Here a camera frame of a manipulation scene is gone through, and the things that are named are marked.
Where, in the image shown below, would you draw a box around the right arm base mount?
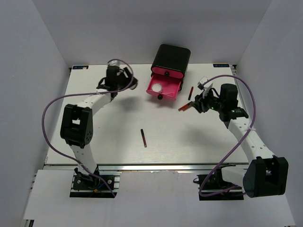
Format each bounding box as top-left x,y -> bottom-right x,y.
193,175 -> 244,201

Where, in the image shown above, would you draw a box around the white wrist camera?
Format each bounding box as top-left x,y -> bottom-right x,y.
107,60 -> 120,67
197,77 -> 213,95

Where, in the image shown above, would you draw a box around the left blue table sticker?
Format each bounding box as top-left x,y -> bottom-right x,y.
72,65 -> 89,70

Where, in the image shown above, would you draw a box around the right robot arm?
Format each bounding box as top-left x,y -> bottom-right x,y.
192,84 -> 288,198

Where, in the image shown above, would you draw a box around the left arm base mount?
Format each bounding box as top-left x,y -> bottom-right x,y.
69,168 -> 119,198

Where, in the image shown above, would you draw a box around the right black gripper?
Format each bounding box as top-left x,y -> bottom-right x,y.
190,87 -> 224,113

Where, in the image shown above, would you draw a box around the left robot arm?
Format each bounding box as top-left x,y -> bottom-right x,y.
60,65 -> 138,189

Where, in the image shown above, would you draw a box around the black drawer cabinet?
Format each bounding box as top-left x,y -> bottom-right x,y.
151,44 -> 191,76

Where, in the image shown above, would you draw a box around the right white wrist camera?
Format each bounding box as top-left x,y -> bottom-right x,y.
197,77 -> 213,95

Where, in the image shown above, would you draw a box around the right blue table sticker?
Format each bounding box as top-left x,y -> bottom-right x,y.
213,63 -> 230,68

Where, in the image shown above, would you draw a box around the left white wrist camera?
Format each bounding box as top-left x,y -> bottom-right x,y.
107,60 -> 120,67

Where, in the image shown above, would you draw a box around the round gold powder compact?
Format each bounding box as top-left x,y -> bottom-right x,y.
129,83 -> 138,90

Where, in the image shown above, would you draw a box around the blue table sticker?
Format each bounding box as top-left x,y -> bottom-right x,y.
213,63 -> 230,68
72,65 -> 89,70

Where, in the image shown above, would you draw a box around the dark red lip gloss tube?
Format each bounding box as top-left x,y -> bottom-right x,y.
140,129 -> 147,148

